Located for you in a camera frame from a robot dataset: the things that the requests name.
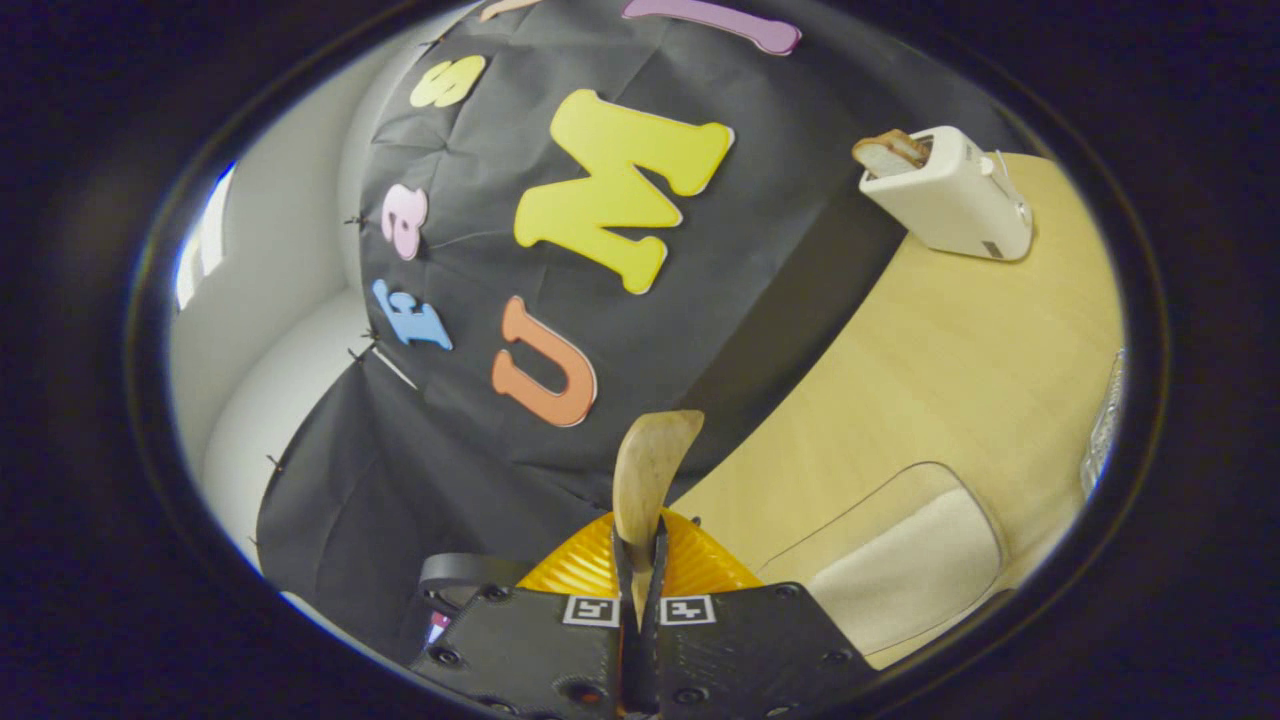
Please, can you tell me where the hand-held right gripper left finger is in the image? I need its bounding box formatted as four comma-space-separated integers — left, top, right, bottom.
408, 510, 643, 720

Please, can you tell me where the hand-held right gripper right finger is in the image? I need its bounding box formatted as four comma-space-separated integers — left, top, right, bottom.
640, 510, 878, 720

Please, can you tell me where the white rice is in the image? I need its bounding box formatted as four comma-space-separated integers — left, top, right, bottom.
805, 490, 1003, 656

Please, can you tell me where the wooden spoon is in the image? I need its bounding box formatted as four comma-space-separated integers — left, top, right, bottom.
612, 410, 706, 629

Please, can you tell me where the black backdrop cloth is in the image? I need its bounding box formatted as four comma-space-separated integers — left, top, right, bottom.
255, 0, 1013, 666

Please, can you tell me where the clear plastic container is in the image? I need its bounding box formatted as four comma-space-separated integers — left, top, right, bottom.
755, 462, 1007, 661

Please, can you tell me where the white toaster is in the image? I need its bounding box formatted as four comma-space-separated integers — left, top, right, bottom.
858, 125, 1035, 263

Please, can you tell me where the toasted bread slice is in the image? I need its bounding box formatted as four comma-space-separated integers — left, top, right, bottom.
852, 128, 932, 180

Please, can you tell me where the ceiling light panel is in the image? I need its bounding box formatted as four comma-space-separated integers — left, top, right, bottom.
174, 163, 238, 313

